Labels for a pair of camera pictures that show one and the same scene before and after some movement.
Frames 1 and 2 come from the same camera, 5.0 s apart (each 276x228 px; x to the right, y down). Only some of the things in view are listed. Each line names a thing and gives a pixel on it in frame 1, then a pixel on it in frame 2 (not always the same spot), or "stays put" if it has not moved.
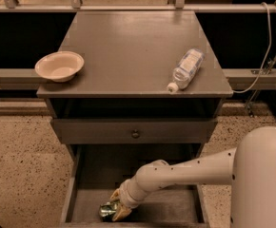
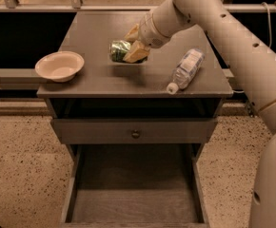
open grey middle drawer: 96,171 stays put
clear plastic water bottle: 187,70 stays put
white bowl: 59,66 stays put
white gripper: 128,196 → 149,32
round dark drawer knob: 135,134 stays put
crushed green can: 107,211 → 118,49
